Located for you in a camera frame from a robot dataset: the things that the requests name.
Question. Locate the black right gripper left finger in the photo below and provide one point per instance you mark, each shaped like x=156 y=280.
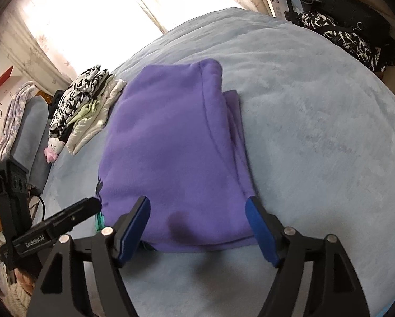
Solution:
x=61 y=289

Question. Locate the purple fleece hoodie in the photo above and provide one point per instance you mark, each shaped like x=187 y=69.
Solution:
x=177 y=138

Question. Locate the grey pillow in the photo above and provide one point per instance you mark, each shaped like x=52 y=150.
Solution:
x=31 y=141

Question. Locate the pink white plush toy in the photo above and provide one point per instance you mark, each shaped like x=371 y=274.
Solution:
x=53 y=149

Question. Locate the cream padded jacket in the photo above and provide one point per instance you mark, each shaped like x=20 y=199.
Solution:
x=85 y=128

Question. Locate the grey-blue fleece blanket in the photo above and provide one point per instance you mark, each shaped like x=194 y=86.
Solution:
x=320 y=139

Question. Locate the white curtain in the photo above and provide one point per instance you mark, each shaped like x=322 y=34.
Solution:
x=52 y=41

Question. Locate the black white patterned hanging garment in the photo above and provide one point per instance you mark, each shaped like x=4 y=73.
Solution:
x=374 y=52

